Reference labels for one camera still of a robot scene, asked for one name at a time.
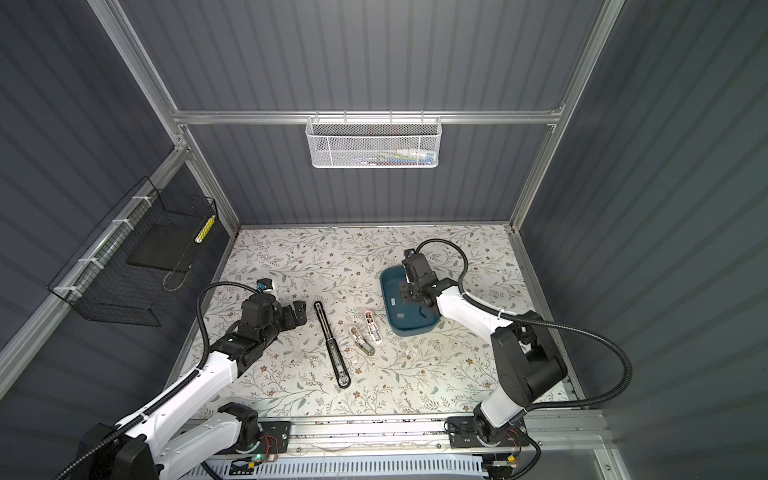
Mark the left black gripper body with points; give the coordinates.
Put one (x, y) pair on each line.
(283, 320)

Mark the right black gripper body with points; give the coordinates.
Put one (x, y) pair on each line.
(408, 291)

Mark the pink mini stapler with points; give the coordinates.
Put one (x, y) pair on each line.
(373, 329)

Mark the beige mini stapler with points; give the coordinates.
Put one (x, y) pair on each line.
(366, 346)

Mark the black stapler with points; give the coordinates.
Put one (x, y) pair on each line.
(339, 367)

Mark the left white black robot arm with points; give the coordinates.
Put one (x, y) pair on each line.
(108, 452)

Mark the teal plastic tray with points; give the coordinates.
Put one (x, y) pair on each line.
(405, 319)

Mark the yellow marker pen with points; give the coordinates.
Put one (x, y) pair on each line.
(205, 229)

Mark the black flat pad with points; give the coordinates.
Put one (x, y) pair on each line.
(166, 248)

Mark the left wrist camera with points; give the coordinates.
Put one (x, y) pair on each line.
(266, 285)

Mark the black wire basket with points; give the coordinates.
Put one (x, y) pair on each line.
(133, 270)

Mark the white wire mesh basket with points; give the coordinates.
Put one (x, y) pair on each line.
(387, 145)

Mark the white slotted cable duct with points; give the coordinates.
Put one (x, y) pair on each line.
(375, 467)

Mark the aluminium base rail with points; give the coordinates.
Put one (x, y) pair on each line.
(388, 434)

